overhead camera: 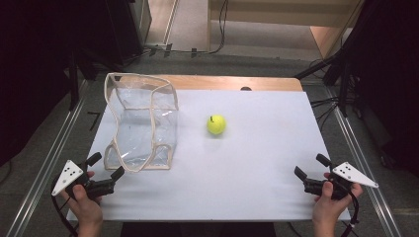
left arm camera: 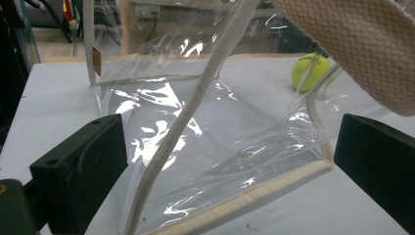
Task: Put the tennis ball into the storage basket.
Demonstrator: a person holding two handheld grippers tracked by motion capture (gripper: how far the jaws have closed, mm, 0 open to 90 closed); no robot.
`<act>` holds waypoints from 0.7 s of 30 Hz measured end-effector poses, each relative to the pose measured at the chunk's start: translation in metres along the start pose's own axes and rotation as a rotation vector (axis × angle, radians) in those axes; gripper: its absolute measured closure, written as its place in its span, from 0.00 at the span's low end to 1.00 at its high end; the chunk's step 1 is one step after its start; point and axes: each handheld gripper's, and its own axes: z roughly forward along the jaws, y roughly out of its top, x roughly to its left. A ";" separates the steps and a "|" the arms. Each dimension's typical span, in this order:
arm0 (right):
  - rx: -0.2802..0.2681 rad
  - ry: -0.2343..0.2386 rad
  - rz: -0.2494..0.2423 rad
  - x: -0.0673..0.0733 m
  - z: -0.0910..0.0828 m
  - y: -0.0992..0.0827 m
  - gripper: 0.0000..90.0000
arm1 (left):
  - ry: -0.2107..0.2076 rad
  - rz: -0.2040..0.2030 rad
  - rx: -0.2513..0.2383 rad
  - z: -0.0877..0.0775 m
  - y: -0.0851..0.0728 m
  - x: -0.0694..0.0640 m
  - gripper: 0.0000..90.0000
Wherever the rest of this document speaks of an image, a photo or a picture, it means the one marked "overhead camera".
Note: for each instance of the yellow-green apple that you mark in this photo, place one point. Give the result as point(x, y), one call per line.
point(216, 125)

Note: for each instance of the black tripod stand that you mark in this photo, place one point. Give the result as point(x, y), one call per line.
point(329, 62)

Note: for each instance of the person's left hand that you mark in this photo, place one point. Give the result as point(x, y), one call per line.
point(85, 205)

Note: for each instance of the person's dark clothing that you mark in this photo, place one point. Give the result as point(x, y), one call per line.
point(197, 230)

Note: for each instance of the wooden table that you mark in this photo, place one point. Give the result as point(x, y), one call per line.
point(214, 83)

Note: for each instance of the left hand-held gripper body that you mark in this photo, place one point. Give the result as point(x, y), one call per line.
point(67, 176)

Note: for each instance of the clear bag with beige trim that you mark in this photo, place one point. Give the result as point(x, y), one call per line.
point(141, 131)

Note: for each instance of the black curtain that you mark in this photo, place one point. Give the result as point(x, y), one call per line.
point(392, 82)
point(36, 59)

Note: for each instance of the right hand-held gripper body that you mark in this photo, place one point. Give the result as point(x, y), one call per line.
point(352, 174)

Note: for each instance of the metal floor rail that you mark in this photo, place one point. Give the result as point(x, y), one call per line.
point(359, 158)
point(49, 158)

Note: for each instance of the light wooden furniture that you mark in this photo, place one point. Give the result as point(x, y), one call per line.
point(290, 13)

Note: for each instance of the person's right hand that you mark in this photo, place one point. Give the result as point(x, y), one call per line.
point(328, 205)

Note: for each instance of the white table cover board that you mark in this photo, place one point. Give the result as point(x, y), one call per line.
point(250, 171)

